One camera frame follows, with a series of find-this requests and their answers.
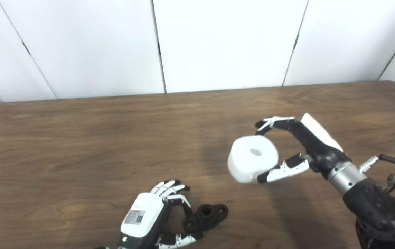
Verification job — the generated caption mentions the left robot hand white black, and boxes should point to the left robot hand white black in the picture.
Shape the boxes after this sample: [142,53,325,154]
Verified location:
[117,180,203,249]

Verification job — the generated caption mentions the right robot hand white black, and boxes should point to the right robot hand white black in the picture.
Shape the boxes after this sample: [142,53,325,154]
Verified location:
[255,113,351,184]

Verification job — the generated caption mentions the black plastic holder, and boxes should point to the black plastic holder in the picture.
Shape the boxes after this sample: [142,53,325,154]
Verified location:
[182,204,229,233]

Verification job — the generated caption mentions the round white plastic piece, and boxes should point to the round white plastic piece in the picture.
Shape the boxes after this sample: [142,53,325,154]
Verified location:
[227,135,280,184]

